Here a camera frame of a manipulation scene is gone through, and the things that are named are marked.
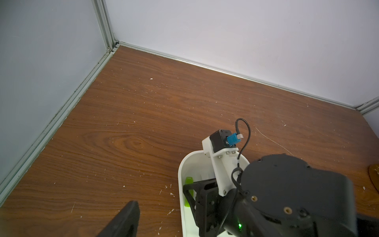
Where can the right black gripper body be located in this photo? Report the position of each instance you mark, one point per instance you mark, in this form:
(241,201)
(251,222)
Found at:
(207,209)

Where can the white oval storage box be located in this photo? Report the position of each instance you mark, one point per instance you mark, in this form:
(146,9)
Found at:
(198,166)

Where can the green usb flash drive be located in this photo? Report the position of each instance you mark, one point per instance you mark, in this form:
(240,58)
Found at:
(188,181)

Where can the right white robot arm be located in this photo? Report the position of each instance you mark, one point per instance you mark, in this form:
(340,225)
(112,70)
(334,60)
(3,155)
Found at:
(274,196)

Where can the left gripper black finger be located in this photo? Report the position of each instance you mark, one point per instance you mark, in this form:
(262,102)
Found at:
(125,223)

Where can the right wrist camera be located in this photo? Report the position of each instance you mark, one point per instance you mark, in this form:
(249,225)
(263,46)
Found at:
(224,159)

